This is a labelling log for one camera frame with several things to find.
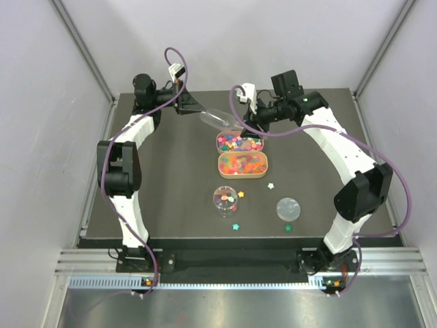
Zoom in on right aluminium corner post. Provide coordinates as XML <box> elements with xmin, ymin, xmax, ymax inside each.
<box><xmin>352</xmin><ymin>0</ymin><xmax>418</xmax><ymax>100</ymax></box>

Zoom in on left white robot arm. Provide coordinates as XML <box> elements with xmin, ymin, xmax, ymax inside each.
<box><xmin>97</xmin><ymin>72</ymin><xmax>206</xmax><ymax>271</ymax></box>

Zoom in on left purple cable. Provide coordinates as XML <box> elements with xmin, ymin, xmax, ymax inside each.
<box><xmin>101</xmin><ymin>46</ymin><xmax>188</xmax><ymax>298</ymax></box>

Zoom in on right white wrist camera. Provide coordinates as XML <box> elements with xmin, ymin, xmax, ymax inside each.
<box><xmin>236</xmin><ymin>83</ymin><xmax>257</xmax><ymax>114</ymax></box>

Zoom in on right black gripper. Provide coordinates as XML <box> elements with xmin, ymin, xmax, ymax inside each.
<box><xmin>240</xmin><ymin>97</ymin><xmax>286</xmax><ymax>140</ymax></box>

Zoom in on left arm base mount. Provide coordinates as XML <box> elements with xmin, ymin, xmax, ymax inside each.
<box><xmin>107</xmin><ymin>249</ymin><xmax>176</xmax><ymax>273</ymax></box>

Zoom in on pink tray opaque star candies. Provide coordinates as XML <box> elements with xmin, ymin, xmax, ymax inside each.
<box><xmin>216</xmin><ymin>131</ymin><xmax>264</xmax><ymax>154</ymax></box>

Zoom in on tan tray translucent star candies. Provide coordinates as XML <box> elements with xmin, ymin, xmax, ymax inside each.
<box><xmin>218</xmin><ymin>151</ymin><xmax>268</xmax><ymax>180</ymax></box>

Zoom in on clear plastic jar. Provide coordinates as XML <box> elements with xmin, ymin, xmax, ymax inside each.
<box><xmin>212</xmin><ymin>186</ymin><xmax>238</xmax><ymax>218</ymax></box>

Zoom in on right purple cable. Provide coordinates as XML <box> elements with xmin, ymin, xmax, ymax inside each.
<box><xmin>229</xmin><ymin>85</ymin><xmax>413</xmax><ymax>297</ymax></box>

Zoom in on left aluminium corner post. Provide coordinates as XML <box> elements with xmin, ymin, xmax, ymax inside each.
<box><xmin>48</xmin><ymin>0</ymin><xmax>115</xmax><ymax>103</ymax></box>

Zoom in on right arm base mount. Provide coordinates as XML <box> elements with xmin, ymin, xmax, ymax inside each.
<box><xmin>296</xmin><ymin>249</ymin><xmax>358</xmax><ymax>275</ymax></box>

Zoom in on aluminium corner post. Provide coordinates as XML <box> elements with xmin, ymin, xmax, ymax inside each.
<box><xmin>48</xmin><ymin>0</ymin><xmax>115</xmax><ymax>103</ymax></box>
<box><xmin>352</xmin><ymin>0</ymin><xmax>418</xmax><ymax>100</ymax></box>

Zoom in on purple cable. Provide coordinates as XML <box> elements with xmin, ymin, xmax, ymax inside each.
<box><xmin>101</xmin><ymin>46</ymin><xmax>188</xmax><ymax>298</ymax></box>
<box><xmin>229</xmin><ymin>85</ymin><xmax>413</xmax><ymax>297</ymax></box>

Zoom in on aluminium front frame rail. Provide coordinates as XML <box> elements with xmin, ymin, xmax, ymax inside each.
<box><xmin>55</xmin><ymin>247</ymin><xmax>426</xmax><ymax>275</ymax></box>

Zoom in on white slotted cable duct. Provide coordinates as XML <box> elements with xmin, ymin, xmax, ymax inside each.
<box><xmin>68</xmin><ymin>275</ymin><xmax>340</xmax><ymax>291</ymax></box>

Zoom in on clear round jar lid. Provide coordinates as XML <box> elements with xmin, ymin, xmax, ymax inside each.
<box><xmin>276</xmin><ymin>197</ymin><xmax>301</xmax><ymax>222</ymax></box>

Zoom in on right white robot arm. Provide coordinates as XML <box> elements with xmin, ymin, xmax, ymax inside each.
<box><xmin>234</xmin><ymin>70</ymin><xmax>393</xmax><ymax>271</ymax></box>

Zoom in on clear plastic scoop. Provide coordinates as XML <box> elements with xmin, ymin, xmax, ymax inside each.
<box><xmin>199</xmin><ymin>109</ymin><xmax>243</xmax><ymax>131</ymax></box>

